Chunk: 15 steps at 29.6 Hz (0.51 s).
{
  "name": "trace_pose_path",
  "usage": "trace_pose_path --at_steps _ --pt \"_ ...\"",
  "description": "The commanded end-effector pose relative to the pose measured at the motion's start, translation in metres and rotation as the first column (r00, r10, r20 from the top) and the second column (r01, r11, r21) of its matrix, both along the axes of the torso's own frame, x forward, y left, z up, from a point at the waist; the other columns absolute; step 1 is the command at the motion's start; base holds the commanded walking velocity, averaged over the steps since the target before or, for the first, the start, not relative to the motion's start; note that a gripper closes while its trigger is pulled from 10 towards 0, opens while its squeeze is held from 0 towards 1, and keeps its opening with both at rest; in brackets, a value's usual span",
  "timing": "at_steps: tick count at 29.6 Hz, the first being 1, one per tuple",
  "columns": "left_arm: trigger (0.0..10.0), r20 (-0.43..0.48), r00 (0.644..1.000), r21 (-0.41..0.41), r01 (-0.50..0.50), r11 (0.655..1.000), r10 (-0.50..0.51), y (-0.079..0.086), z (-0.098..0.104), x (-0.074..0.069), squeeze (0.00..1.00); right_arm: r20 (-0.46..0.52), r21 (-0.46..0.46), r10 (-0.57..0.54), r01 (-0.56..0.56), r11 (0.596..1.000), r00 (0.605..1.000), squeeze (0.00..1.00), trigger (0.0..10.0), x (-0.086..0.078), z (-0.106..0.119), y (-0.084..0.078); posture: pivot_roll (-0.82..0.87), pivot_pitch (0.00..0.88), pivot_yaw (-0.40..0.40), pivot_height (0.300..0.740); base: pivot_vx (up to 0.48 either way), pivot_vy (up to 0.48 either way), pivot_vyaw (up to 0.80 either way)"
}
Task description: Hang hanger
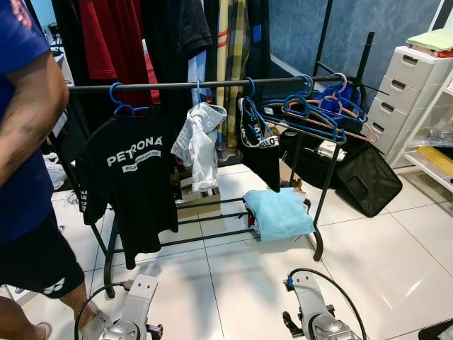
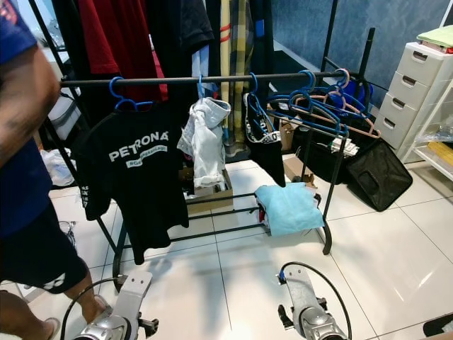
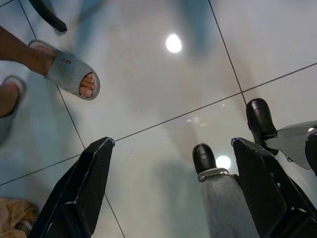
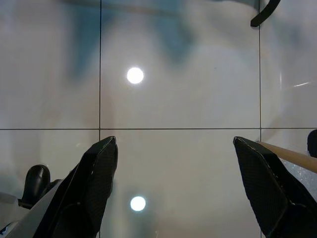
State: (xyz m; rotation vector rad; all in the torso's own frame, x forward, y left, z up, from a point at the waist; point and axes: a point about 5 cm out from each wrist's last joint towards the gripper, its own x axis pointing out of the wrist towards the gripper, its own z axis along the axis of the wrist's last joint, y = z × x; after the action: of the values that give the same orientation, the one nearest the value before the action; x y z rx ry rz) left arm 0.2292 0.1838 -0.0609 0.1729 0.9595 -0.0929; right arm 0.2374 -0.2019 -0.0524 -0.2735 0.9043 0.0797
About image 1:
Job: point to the person's tattooed forearm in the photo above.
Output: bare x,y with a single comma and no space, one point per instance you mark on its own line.
28,113

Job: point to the pink plastic hanger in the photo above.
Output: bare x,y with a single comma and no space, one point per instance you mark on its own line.
354,120

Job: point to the light blue folded cloth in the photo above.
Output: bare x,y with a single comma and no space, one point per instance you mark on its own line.
279,212

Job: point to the brown cardboard box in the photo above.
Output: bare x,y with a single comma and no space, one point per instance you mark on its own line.
202,205

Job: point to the black Petronas t-shirt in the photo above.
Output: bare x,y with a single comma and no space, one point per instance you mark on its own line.
134,191

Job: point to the black fabric bag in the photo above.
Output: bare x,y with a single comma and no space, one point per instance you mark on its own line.
368,180

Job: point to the person in plain black shorts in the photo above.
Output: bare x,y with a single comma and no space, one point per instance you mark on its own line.
21,177

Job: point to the white shelf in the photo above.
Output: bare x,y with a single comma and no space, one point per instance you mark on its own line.
428,173

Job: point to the blue bag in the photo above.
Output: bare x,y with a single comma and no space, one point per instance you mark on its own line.
340,103

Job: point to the black metal clothes rack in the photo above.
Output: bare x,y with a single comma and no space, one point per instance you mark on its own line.
212,84

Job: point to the white plastic drawer unit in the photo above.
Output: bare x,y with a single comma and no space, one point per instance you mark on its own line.
407,85

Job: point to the plaid hanging garment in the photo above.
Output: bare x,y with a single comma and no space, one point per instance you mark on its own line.
239,42

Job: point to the black hanging garment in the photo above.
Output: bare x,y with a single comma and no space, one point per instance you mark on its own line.
177,35

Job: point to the red hanging garment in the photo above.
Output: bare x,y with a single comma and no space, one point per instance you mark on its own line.
113,35

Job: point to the light green folded cloth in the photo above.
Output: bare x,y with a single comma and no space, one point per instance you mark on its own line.
432,39

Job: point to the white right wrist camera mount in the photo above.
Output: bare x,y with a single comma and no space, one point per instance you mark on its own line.
308,294

